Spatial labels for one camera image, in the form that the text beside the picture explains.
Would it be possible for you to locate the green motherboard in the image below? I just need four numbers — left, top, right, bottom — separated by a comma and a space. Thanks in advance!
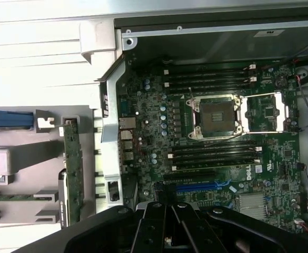
118, 59, 308, 232

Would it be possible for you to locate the grey parts rack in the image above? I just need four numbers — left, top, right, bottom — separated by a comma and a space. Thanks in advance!
0, 105, 96, 227

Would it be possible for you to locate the silver chipset heatsink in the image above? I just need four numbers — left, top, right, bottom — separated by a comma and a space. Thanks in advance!
236, 192, 267, 221

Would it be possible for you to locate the open black PC case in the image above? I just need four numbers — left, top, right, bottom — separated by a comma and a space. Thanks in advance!
79, 4, 308, 238

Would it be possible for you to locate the blue expansion slot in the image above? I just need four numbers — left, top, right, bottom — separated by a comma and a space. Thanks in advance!
175, 179, 232, 193

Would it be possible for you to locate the thin locking lever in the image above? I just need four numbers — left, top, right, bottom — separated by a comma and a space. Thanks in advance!
187, 86, 198, 102

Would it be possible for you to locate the CPU socket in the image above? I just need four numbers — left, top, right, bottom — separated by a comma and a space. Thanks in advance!
186, 94, 245, 141

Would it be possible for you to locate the coin cell battery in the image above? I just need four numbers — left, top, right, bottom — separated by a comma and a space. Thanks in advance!
274, 75, 289, 89

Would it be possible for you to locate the green RAM stick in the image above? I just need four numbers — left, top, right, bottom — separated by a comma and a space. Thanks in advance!
0, 193, 37, 202

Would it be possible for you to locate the metal socket cover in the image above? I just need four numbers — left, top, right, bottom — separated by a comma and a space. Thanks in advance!
239, 92, 291, 134

